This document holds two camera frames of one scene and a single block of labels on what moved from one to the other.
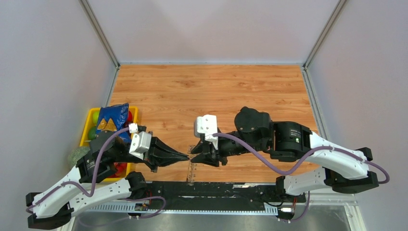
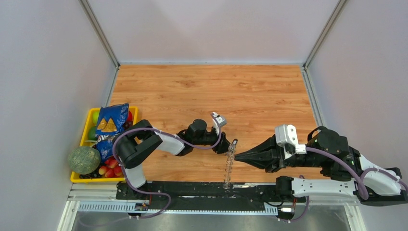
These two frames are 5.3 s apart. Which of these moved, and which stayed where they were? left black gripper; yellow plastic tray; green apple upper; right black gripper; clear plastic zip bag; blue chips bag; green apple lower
Moved: left black gripper; clear plastic zip bag; right black gripper
Stayed: green apple upper; green apple lower; blue chips bag; yellow plastic tray
